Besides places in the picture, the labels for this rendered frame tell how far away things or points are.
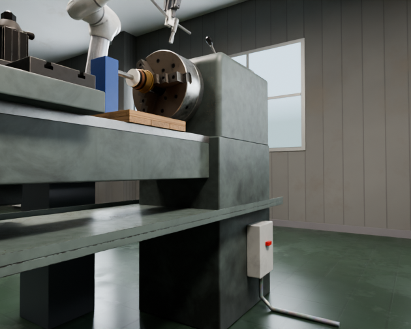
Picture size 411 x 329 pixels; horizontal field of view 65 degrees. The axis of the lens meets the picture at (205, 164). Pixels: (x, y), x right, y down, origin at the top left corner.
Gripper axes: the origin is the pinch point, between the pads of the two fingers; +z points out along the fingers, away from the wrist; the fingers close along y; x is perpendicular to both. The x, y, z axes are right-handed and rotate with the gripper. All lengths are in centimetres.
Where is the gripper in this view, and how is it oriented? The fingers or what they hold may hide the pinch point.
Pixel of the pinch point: (169, 18)
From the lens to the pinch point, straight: 160.5
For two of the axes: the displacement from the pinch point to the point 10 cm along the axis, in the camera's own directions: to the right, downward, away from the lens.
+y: 7.2, 0.7, -6.9
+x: 6.8, 1.1, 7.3
